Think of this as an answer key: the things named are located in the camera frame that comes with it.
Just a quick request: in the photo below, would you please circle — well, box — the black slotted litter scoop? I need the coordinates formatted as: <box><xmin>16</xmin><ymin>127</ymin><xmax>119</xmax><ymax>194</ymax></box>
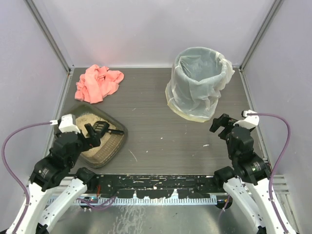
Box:
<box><xmin>92</xmin><ymin>121</ymin><xmax>124</xmax><ymax>137</ymax></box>

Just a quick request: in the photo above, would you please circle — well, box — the dark translucent litter box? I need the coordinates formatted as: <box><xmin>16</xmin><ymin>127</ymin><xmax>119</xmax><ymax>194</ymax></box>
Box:
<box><xmin>64</xmin><ymin>102</ymin><xmax>128</xmax><ymax>169</ymax></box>

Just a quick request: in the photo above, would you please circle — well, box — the bin with plastic liner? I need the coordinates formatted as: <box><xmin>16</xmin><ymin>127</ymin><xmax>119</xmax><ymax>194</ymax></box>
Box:
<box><xmin>165</xmin><ymin>47</ymin><xmax>234</xmax><ymax>123</ymax></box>

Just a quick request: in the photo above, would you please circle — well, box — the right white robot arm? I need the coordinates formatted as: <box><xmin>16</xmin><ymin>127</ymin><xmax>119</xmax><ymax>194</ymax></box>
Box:
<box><xmin>210</xmin><ymin>110</ymin><xmax>297</xmax><ymax>234</ymax></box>

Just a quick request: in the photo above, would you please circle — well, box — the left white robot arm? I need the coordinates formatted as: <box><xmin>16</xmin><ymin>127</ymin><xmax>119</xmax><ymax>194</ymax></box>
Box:
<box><xmin>3</xmin><ymin>124</ymin><xmax>102</xmax><ymax>234</ymax></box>

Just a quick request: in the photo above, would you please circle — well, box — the pink crumpled cloth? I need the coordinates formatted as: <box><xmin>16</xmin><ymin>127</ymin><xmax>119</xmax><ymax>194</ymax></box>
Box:
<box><xmin>75</xmin><ymin>64</ymin><xmax>124</xmax><ymax>104</ymax></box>

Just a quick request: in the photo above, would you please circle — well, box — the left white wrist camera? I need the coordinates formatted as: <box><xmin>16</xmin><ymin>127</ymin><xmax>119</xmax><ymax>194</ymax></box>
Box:
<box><xmin>49</xmin><ymin>114</ymin><xmax>80</xmax><ymax>133</ymax></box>

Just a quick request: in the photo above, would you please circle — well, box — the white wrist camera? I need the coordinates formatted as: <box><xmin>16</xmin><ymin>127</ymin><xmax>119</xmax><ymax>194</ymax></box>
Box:
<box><xmin>49</xmin><ymin>114</ymin><xmax>80</xmax><ymax>133</ymax></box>
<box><xmin>234</xmin><ymin>110</ymin><xmax>259</xmax><ymax>130</ymax></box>

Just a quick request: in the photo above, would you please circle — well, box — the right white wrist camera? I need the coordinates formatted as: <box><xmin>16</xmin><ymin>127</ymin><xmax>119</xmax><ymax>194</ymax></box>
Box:
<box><xmin>234</xmin><ymin>110</ymin><xmax>259</xmax><ymax>130</ymax></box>

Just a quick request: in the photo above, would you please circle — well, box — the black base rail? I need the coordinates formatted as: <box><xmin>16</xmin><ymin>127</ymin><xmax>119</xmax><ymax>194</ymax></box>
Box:
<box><xmin>87</xmin><ymin>174</ymin><xmax>226</xmax><ymax>199</ymax></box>

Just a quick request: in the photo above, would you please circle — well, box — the white slotted cable duct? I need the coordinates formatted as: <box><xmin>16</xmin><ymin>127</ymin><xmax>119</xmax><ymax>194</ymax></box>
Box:
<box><xmin>47</xmin><ymin>195</ymin><xmax>217</xmax><ymax>206</ymax></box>

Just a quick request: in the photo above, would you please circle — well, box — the left aluminium frame post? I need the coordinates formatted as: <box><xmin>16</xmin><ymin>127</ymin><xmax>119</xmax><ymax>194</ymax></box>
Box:
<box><xmin>24</xmin><ymin>0</ymin><xmax>72</xmax><ymax>73</ymax></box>

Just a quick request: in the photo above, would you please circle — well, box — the aluminium frame post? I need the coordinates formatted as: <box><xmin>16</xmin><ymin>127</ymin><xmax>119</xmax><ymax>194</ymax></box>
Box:
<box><xmin>239</xmin><ymin>0</ymin><xmax>284</xmax><ymax>71</ymax></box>
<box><xmin>24</xmin><ymin>0</ymin><xmax>72</xmax><ymax>73</ymax></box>

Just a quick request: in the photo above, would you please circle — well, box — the right aluminium frame post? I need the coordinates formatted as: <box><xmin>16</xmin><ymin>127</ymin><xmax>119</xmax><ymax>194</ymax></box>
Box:
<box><xmin>239</xmin><ymin>0</ymin><xmax>284</xmax><ymax>71</ymax></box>

